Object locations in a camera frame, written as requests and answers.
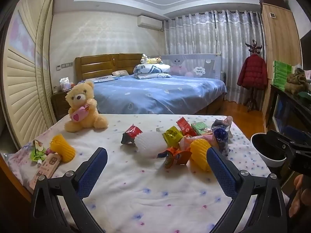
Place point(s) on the yellow green snack packet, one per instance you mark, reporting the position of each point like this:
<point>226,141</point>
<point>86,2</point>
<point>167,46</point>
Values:
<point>172,136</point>

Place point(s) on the dark green cloth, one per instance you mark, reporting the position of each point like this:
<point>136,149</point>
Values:
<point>305,96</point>

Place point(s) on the orange foil wrapper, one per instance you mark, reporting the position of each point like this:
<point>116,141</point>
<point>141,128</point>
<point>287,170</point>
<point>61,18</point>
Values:
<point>175,156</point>

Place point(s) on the orange white plastic bag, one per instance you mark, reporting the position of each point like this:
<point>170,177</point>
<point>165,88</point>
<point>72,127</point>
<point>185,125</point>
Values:
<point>187,142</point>

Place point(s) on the pink carton box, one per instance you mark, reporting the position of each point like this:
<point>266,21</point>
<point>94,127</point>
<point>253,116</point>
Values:
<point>46,167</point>

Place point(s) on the stack of green boxes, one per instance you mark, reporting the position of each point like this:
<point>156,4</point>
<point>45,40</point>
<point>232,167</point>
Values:
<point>280,74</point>

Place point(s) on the white foam fruit net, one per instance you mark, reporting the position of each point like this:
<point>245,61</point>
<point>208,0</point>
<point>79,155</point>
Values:
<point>150,144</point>

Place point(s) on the red quilted jacket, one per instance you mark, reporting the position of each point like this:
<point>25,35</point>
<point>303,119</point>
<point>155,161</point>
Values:
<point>252,72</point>

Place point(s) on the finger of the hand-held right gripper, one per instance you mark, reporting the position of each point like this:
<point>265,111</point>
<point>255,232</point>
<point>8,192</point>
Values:
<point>281,144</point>

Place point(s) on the brown wooden headboard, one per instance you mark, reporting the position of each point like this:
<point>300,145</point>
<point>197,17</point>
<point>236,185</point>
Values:
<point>97,65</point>

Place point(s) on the pink plush toy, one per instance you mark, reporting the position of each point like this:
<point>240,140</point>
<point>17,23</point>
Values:
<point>179,69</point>

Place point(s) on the yellow plush toy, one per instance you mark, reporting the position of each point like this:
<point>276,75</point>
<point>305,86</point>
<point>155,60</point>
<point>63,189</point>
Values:
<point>150,59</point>

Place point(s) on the black television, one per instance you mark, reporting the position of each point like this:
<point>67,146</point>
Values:
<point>306,51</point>

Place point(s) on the person's right hand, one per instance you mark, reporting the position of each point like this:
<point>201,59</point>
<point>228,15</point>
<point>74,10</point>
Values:
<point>300,200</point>

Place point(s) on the light wooden wardrobe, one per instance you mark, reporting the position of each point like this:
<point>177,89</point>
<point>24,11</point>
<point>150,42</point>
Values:
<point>281,41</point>

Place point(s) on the green carton box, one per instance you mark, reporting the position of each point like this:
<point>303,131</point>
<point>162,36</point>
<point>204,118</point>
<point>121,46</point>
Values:
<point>200,127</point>

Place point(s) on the red snack packet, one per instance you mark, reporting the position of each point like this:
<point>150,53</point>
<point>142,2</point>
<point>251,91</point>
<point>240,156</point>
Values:
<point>132,132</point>
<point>184,126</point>

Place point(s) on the brown fuzzy cloth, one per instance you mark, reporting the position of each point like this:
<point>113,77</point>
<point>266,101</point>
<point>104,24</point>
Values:
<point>295,81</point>

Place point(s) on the patterned tissue box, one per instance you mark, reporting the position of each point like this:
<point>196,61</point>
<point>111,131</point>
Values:
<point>64,84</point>

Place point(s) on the red snack packet back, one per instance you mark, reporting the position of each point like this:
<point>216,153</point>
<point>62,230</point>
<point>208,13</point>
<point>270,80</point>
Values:
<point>184,126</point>

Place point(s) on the blue foil wrapper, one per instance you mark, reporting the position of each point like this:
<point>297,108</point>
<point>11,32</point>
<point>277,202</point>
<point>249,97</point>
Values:
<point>220,136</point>

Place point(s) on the grey patterned curtains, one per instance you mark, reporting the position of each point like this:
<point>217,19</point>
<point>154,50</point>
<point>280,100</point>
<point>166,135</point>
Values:
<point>194,36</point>

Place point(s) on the cream louvered closet doors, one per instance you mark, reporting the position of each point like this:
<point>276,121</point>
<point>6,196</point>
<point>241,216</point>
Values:
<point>21,85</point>

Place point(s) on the dark cabinet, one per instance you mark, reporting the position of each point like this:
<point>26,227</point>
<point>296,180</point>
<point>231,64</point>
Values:
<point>291,111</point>

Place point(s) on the printed flat pillow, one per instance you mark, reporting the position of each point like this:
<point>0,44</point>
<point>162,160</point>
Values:
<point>102,79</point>

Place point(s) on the yellow foam fruit net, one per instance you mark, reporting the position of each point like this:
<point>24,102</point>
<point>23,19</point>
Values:
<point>62,148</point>
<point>199,154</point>

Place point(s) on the grey bed guard rail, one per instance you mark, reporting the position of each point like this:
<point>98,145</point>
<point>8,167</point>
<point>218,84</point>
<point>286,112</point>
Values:
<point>206,65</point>

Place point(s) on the blue sheeted bed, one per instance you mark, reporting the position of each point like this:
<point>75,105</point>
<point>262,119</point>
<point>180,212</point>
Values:
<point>158,94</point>

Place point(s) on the small clear plastic wrapper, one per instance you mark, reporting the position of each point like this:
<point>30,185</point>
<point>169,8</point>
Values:
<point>159,129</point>

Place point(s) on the white trash bin black liner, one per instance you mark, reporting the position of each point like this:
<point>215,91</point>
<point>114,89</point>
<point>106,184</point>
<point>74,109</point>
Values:
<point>267,162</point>

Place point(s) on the beige teddy bear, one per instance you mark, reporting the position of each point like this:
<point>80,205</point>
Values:
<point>81,97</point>

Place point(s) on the white air conditioner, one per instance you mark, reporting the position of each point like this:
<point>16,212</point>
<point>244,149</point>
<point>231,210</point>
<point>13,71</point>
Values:
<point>149,23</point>

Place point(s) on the small beige pillow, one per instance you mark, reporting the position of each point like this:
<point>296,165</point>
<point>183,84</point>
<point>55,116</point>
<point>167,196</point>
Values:
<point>120,73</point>

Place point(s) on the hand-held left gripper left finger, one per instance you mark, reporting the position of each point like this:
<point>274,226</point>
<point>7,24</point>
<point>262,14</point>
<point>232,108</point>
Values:
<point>91,174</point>

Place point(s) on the green snack wrapper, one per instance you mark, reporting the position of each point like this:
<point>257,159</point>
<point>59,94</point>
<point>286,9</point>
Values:
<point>37,153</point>

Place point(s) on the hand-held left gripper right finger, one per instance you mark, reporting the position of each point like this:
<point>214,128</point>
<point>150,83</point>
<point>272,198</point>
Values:
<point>222,174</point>

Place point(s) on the white floral bed sheet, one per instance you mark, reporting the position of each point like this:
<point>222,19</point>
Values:
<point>145,194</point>

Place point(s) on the wall switch panel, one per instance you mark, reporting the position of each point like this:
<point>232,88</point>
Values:
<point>64,65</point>

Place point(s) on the silver foil wrapper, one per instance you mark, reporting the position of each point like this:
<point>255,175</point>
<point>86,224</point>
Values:
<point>222,123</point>

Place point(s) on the folded blue white quilt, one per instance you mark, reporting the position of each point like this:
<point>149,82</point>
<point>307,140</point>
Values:
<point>150,71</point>

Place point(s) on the brown wooden nightstand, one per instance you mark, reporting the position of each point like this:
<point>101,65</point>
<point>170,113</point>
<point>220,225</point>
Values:
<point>59,104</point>

